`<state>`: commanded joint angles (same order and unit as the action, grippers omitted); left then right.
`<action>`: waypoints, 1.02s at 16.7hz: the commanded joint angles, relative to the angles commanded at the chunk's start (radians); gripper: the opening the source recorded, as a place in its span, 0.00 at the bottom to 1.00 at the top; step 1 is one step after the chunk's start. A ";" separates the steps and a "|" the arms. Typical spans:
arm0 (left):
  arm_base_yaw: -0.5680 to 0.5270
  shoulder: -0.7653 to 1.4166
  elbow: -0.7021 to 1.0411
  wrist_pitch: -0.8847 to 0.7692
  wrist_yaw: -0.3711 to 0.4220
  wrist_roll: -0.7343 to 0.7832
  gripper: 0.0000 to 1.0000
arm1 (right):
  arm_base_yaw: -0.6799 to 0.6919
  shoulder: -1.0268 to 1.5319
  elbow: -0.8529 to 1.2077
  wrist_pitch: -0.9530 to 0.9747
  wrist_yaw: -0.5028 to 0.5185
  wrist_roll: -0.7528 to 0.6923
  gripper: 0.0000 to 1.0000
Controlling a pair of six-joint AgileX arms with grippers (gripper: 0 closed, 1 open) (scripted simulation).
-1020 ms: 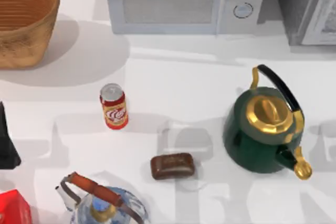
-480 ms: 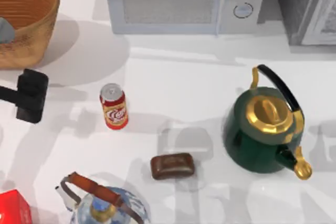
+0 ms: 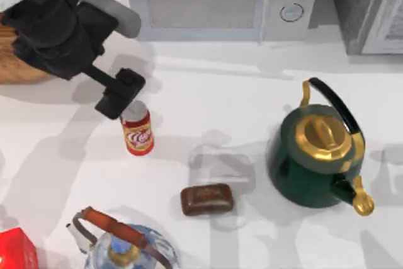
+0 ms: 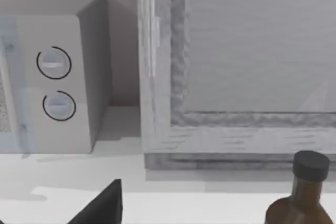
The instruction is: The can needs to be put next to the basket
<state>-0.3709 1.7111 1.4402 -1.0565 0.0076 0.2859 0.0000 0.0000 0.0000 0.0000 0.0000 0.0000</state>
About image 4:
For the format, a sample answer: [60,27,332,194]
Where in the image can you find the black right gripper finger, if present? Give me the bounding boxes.
[67,178,123,224]

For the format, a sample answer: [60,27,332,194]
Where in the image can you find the pale round microwave knob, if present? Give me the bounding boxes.
[36,46,72,80]
[43,90,77,122]

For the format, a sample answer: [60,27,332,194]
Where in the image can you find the pale microwave oven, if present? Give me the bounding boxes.
[0,0,110,154]

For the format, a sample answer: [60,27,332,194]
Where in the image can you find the brown bottle with black cap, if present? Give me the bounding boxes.
[264,150,334,224]

